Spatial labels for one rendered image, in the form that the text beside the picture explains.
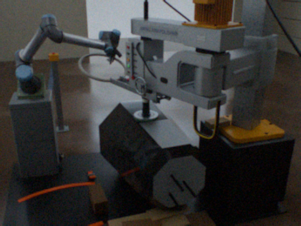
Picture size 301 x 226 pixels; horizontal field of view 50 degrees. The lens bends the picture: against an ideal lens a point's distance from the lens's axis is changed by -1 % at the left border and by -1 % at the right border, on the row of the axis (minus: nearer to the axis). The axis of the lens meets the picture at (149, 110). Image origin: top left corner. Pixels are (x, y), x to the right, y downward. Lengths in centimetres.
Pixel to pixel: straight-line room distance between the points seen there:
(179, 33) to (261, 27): 70
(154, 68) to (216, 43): 64
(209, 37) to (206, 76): 27
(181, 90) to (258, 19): 81
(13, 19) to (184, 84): 745
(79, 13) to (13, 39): 187
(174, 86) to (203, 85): 27
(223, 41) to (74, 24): 755
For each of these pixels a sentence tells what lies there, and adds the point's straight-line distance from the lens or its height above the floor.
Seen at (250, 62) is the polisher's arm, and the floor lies 139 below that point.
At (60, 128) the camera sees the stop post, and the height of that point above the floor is 3.
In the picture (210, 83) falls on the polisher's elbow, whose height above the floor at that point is 132.
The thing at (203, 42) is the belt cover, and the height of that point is 159.
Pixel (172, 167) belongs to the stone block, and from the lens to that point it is 240.
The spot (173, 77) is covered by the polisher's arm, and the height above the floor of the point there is 131.
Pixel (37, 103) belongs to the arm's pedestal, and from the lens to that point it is 335.
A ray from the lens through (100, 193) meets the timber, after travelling 309.
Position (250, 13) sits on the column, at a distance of 267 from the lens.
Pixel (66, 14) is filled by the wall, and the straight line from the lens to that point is 928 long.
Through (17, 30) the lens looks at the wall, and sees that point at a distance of 940.
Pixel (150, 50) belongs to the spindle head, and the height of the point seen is 144.
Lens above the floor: 192
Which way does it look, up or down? 21 degrees down
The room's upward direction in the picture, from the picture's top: straight up
